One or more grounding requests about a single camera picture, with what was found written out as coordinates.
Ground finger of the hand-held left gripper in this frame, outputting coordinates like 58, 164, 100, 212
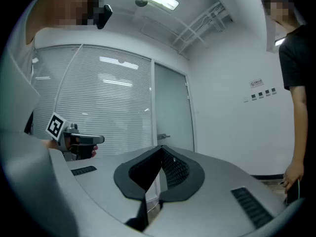
70, 134, 105, 145

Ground white ceiling cable tray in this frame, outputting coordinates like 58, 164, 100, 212
172, 1, 234, 54

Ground white wall sign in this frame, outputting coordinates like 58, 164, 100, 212
249, 78, 265, 88

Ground frosted glass door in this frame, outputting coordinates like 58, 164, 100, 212
155, 63, 195, 151

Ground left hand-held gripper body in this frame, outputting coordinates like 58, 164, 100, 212
46, 112, 96, 160

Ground person's head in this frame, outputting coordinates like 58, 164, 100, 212
26, 0, 103, 44

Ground black phone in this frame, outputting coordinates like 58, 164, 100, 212
285, 179, 301, 204

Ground black head camera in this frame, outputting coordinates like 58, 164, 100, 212
93, 0, 114, 30

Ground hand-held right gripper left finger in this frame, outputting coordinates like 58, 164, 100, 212
48, 144, 163, 234

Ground person's white t-shirt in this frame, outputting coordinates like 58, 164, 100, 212
0, 0, 41, 133

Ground person's left forearm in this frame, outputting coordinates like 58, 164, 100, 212
40, 138, 60, 151

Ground white window blinds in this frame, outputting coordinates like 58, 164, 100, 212
31, 44, 153, 158

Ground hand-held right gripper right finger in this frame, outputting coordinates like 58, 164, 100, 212
145, 144, 307, 237

